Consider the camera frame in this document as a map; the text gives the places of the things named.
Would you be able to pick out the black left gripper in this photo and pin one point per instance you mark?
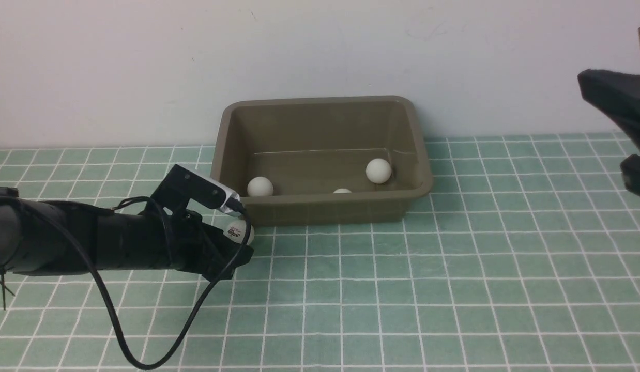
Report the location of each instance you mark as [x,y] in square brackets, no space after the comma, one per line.
[192,246]

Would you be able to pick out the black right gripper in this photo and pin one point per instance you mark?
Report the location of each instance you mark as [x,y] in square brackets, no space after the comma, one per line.
[617,96]

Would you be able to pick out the white logo ball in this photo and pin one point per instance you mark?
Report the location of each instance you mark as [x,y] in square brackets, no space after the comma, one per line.
[236,230]

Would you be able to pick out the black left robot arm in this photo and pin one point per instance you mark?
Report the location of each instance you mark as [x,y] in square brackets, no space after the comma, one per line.
[50,238]

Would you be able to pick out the olive plastic bin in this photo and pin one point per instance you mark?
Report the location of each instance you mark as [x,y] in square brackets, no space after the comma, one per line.
[309,147]

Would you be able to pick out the green checkered tablecloth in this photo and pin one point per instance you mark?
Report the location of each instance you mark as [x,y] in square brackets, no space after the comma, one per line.
[525,257]

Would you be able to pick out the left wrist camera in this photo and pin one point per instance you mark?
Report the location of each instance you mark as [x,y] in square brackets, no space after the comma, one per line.
[181,185]

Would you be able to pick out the black cable tie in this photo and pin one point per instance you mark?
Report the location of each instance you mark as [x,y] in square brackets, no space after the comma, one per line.
[4,288]

